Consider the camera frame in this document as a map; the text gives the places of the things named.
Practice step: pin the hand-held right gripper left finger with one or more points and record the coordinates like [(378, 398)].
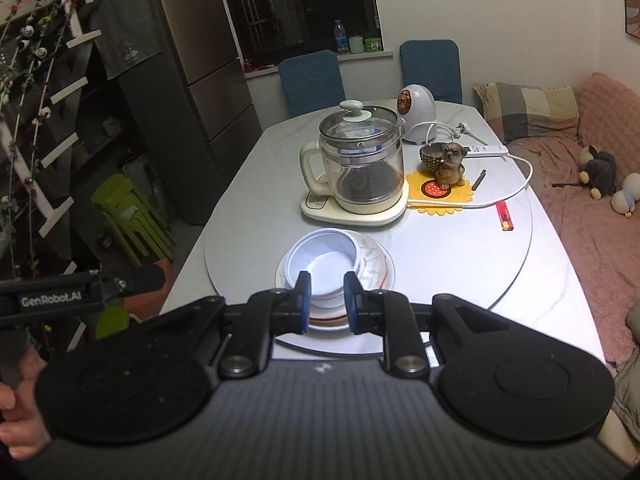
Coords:
[(306, 305)]

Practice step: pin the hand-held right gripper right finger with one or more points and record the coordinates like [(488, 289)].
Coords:
[(350, 305)]

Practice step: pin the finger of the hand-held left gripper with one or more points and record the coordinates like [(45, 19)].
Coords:
[(140, 279)]

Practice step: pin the white red-flower plate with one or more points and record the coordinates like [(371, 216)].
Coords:
[(325, 326)]

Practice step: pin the wide white bowl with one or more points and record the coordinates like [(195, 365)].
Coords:
[(358, 260)]

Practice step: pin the person's left hand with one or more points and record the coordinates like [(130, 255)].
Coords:
[(20, 410)]

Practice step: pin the round green wheeled stool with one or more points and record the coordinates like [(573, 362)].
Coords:
[(112, 322)]

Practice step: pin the stack of green stools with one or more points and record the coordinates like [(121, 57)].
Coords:
[(125, 210)]

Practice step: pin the grey round turntable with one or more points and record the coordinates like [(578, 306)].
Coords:
[(450, 260)]

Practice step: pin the glass electric kettle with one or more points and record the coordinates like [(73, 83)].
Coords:
[(360, 160)]

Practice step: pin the yellow flower-shaped mat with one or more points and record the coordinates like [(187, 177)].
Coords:
[(460, 200)]

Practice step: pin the brown dog figurine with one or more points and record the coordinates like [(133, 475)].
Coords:
[(450, 160)]

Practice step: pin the red lighter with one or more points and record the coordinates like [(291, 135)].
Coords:
[(505, 216)]

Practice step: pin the small dark stick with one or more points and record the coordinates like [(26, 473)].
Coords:
[(479, 181)]

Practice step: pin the grey refrigerator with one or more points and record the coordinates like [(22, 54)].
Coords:
[(200, 85)]

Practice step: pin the white egg-shaped appliance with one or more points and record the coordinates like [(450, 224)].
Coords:
[(420, 110)]

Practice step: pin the blue upholstered chair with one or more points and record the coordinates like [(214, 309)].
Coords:
[(430, 70), (310, 85)]

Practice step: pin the pink blanket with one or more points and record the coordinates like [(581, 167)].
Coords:
[(575, 240)]

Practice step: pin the grey bird-print cloth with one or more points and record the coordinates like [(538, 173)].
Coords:
[(125, 35)]

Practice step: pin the small white jar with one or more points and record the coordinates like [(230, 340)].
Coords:
[(356, 45)]

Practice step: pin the small green container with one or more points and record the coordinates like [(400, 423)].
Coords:
[(373, 45)]

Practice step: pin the clear water bottle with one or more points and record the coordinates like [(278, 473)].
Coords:
[(341, 40)]

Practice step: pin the plaid pillow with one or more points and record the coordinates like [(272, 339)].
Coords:
[(530, 110)]

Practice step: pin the dark mouse plush toy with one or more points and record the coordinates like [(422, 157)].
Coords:
[(600, 170)]

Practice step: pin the pale blue plush toy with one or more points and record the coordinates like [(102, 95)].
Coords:
[(627, 197)]

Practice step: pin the dark window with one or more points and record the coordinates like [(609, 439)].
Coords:
[(290, 5)]

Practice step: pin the white slatted wall shelf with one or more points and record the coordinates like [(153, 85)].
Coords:
[(82, 40)]

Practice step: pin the framed leaf wall picture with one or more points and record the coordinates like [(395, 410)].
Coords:
[(632, 0)]

